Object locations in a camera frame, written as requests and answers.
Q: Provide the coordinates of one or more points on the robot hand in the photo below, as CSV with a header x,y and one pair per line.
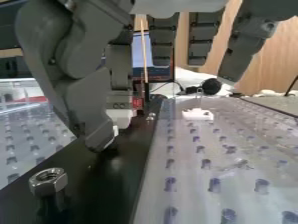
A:
x,y
75,66

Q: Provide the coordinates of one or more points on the medium steel hex nut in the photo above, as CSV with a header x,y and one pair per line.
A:
x,y
48,181

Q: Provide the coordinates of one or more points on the thin stick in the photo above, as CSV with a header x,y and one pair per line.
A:
x,y
143,50

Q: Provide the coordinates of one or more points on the black headphones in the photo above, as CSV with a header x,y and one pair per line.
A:
x,y
209,86

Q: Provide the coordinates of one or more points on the black plate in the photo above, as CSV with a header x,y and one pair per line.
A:
x,y
111,190

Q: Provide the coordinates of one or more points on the clear box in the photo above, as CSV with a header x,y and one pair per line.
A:
x,y
253,140

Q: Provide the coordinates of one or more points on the small white square bracket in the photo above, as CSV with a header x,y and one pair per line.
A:
x,y
197,115

